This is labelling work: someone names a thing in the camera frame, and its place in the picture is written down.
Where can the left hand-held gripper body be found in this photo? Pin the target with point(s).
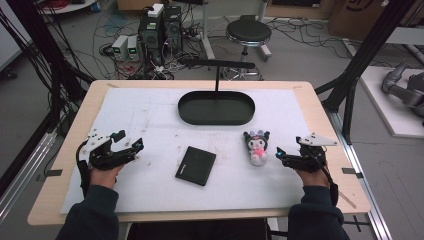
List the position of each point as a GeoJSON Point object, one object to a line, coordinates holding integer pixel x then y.
{"type": "Point", "coordinates": [103, 156]}

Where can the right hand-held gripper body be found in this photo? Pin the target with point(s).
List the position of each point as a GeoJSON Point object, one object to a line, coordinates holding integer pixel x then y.
{"type": "Point", "coordinates": [310, 160]}

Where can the person's right hand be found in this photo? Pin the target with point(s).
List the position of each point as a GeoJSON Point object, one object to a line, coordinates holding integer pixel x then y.
{"type": "Point", "coordinates": [315, 179]}

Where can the person's left hand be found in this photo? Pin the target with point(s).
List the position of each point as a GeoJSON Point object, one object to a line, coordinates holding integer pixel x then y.
{"type": "Point", "coordinates": [104, 178]}

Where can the black and pink plush toy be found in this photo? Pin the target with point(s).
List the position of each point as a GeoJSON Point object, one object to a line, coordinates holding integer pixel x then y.
{"type": "Point", "coordinates": [257, 150]}

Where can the white table mat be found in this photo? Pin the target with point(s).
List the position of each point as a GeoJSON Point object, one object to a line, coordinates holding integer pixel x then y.
{"type": "Point", "coordinates": [160, 113]}

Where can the black tape piece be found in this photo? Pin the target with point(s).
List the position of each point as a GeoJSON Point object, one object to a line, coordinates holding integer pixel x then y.
{"type": "Point", "coordinates": [53, 173]}
{"type": "Point", "coordinates": [350, 171]}

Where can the black flat rectangular case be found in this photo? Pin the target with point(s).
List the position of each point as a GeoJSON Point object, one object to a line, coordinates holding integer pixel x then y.
{"type": "Point", "coordinates": [196, 165]}

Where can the black oval tray with stand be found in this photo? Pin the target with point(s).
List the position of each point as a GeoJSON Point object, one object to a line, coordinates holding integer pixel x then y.
{"type": "Point", "coordinates": [216, 111]}

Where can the grey power supply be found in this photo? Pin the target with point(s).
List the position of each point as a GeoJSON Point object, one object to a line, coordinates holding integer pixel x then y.
{"type": "Point", "coordinates": [119, 46]}
{"type": "Point", "coordinates": [133, 48]}

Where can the white platform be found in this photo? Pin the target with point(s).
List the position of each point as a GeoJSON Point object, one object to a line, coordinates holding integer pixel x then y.
{"type": "Point", "coordinates": [390, 110]}

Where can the black computer tower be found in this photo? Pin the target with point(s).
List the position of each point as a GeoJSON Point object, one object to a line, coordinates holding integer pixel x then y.
{"type": "Point", "coordinates": [172, 30]}
{"type": "Point", "coordinates": [150, 40]}

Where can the person's lap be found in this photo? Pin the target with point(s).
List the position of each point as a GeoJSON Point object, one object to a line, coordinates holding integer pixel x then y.
{"type": "Point", "coordinates": [200, 231]}

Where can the white table leg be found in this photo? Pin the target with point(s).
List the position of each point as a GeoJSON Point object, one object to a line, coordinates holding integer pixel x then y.
{"type": "Point", "coordinates": [265, 36]}
{"type": "Point", "coordinates": [207, 33]}

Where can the black round stool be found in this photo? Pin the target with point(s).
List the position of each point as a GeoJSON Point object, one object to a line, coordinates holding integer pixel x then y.
{"type": "Point", "coordinates": [248, 31]}

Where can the white box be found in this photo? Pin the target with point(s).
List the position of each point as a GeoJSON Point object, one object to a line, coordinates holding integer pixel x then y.
{"type": "Point", "coordinates": [155, 10]}

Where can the cardboard box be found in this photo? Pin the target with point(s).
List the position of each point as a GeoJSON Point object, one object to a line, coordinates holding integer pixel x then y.
{"type": "Point", "coordinates": [353, 16]}

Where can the white round table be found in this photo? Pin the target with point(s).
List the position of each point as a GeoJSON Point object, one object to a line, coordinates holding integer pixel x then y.
{"type": "Point", "coordinates": [70, 6]}

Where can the aluminium rail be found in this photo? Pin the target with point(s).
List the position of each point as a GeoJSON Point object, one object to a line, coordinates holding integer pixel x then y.
{"type": "Point", "coordinates": [360, 160]}
{"type": "Point", "coordinates": [23, 180]}

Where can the black frame strut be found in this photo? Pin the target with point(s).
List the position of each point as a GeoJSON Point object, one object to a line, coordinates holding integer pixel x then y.
{"type": "Point", "coordinates": [363, 50]}
{"type": "Point", "coordinates": [43, 50]}

